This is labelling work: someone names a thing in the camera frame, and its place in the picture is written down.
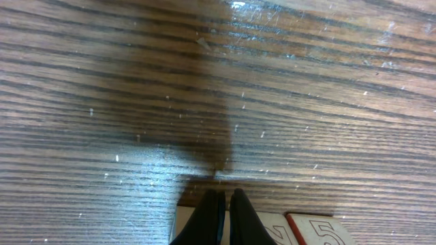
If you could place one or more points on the blue T block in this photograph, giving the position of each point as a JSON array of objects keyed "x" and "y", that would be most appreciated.
[{"x": 183, "y": 214}]

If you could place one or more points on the brown engraved wood block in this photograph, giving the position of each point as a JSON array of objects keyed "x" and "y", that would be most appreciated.
[{"x": 318, "y": 230}]

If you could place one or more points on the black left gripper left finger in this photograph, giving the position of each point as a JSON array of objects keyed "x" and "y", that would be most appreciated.
[{"x": 205, "y": 226}]

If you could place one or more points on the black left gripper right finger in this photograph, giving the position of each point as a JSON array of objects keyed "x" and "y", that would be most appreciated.
[{"x": 246, "y": 227}]

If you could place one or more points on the blue L block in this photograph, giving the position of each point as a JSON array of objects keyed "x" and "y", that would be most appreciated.
[{"x": 278, "y": 228}]

